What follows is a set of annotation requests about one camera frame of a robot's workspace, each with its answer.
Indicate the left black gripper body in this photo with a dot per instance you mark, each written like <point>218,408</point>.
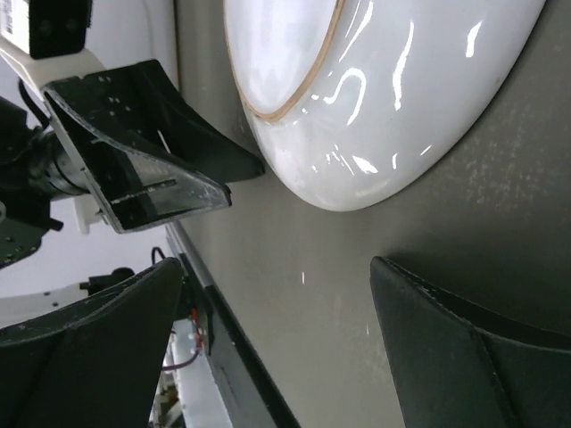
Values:
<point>35,171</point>

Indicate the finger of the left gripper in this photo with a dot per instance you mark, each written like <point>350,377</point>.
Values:
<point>115,144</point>
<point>188,135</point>

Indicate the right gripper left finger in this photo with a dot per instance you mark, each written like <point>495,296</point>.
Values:
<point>95,362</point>

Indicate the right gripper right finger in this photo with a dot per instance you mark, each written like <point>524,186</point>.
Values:
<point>457,364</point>

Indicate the white round rimmed plate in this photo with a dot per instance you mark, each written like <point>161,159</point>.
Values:
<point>352,101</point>

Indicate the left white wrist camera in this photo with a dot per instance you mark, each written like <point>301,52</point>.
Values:
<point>44,41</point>

